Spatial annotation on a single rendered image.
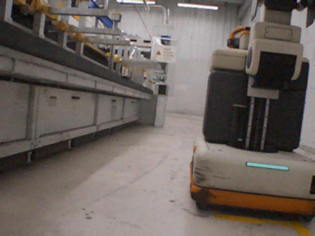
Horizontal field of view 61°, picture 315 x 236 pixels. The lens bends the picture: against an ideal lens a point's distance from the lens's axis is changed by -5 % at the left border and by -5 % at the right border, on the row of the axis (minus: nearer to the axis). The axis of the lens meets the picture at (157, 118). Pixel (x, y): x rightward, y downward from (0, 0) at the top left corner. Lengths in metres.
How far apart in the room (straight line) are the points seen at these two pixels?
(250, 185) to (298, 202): 0.23
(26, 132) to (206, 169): 1.10
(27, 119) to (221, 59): 1.18
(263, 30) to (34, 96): 1.31
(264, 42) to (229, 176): 0.61
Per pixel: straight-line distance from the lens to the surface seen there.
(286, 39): 1.39
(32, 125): 1.79
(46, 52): 1.37
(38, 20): 1.37
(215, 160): 1.23
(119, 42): 1.78
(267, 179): 1.29
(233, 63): 1.57
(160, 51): 5.55
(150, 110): 5.62
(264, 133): 1.54
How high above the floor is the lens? 0.47
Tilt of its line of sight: 3 degrees down
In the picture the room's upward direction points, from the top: 6 degrees clockwise
